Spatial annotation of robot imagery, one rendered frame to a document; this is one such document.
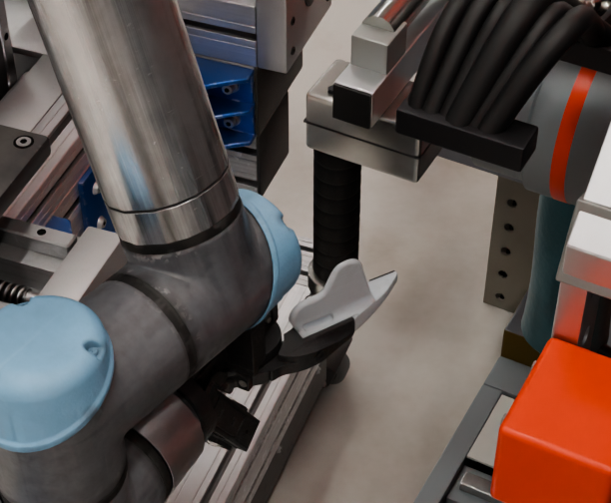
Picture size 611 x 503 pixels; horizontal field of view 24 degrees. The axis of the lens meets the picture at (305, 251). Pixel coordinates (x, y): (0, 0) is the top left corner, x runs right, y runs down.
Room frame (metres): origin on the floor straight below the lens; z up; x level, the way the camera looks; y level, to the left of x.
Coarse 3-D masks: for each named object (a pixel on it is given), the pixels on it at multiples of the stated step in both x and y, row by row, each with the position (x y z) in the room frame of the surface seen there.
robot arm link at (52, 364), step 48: (96, 288) 0.59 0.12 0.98; (0, 336) 0.53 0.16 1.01; (48, 336) 0.52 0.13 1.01; (96, 336) 0.53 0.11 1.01; (144, 336) 0.55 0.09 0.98; (0, 384) 0.49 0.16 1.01; (48, 384) 0.49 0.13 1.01; (96, 384) 0.51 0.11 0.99; (144, 384) 0.53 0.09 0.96; (0, 432) 0.49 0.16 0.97; (48, 432) 0.49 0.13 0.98; (96, 432) 0.50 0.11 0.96; (0, 480) 0.50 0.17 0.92; (48, 480) 0.49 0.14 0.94; (96, 480) 0.50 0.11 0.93
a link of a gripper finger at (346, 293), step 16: (336, 272) 0.70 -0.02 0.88; (352, 272) 0.71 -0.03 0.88; (336, 288) 0.70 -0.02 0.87; (352, 288) 0.71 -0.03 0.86; (368, 288) 0.72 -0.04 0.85; (384, 288) 0.73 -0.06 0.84; (304, 304) 0.69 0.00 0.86; (320, 304) 0.70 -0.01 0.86; (336, 304) 0.70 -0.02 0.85; (352, 304) 0.71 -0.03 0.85; (368, 304) 0.71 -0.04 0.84; (304, 320) 0.69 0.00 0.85; (320, 320) 0.70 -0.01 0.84; (336, 320) 0.70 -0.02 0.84; (304, 336) 0.68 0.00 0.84
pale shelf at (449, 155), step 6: (444, 150) 1.38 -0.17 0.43; (438, 156) 1.39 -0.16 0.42; (444, 156) 1.38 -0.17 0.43; (450, 156) 1.38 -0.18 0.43; (456, 156) 1.38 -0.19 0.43; (462, 156) 1.37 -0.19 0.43; (468, 156) 1.37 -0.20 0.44; (456, 162) 1.38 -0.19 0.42; (462, 162) 1.37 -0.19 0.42; (468, 162) 1.37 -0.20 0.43; (480, 168) 1.36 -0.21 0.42; (498, 174) 1.35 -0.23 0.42; (516, 180) 1.34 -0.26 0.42
